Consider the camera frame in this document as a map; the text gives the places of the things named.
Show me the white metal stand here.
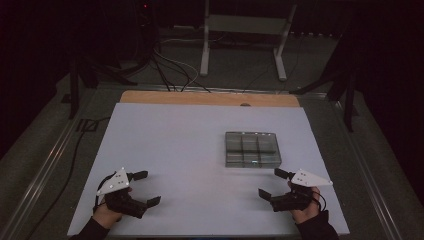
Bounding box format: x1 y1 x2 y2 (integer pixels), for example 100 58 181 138
199 0 298 82

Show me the black floor cable bundle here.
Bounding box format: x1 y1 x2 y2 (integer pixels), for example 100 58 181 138
150 54 212 94

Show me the clear plastic compartment box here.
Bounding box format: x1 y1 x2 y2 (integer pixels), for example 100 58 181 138
224 131 283 169

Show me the long black floor cable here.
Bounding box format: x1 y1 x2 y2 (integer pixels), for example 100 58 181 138
24 116 111 240

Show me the white floor cable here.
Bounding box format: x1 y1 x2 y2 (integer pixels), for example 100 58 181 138
153 38 205 86

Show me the person's left hand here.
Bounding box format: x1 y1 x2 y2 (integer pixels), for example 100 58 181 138
92 199 125 230

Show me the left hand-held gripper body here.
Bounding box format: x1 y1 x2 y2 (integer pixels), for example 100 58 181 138
95 167 150 220

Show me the person's right hand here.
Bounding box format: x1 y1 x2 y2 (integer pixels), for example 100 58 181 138
288 181 323 225

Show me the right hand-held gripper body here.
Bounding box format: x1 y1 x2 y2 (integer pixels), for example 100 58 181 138
269 168 334 213

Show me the black tripod stand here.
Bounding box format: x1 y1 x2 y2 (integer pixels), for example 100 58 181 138
289 33 359 133
68 56 139 120

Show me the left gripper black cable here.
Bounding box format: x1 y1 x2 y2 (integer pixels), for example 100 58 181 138
93 174 116 214

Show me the metal floor rail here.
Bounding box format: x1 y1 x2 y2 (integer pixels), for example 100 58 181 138
328 99 404 240
0 89 98 240

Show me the white table mat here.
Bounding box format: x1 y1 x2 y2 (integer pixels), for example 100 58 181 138
67 102 350 238

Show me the dark equipment with red light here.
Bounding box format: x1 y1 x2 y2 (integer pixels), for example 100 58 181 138
109 0 158 68

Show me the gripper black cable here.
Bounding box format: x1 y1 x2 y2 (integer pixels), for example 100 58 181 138
93 174 116 214
312 190 328 213

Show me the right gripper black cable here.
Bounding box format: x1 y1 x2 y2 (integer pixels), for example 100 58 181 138
312 190 328 213

